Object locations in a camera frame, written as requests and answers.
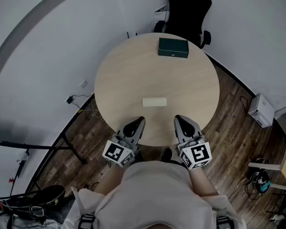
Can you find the black teal headset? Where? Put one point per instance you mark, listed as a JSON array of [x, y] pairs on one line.
[[262, 179]]

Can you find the white metal desk leg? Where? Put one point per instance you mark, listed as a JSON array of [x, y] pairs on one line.
[[264, 166]]

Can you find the white cardboard box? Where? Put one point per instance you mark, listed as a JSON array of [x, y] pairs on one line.
[[160, 14]]

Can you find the small red clip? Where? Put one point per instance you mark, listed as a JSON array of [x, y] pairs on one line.
[[12, 180]]

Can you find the person's right forearm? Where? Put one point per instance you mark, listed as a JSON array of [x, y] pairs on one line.
[[201, 180]]

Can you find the person's white shirt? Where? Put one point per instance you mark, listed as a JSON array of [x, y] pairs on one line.
[[157, 194]]

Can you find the small beige box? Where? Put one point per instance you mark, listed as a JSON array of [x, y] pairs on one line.
[[154, 102]]

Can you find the white printer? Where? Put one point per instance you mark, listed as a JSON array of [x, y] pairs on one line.
[[261, 110]]

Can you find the black antenna device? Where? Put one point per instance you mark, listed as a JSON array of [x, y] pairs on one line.
[[128, 34]]

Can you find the white wall socket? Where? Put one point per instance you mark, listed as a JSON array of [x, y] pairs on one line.
[[83, 84]]

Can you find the black metal frame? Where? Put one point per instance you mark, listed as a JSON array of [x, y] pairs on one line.
[[38, 147]]

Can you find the black office chair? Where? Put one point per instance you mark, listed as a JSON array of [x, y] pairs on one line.
[[186, 8]]

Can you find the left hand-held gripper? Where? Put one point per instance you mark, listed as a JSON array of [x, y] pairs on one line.
[[115, 151]]

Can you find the person's black shoe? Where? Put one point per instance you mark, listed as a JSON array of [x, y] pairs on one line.
[[167, 154]]

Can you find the person's left forearm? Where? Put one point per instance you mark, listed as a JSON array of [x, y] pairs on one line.
[[108, 180]]

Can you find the black bag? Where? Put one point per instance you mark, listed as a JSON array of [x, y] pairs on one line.
[[45, 194]]

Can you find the dark green box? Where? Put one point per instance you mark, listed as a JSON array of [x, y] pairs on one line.
[[172, 47]]

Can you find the black power adapter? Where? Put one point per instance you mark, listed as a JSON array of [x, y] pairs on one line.
[[69, 100]]

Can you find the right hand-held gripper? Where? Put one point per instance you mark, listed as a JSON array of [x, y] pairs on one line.
[[197, 154]]

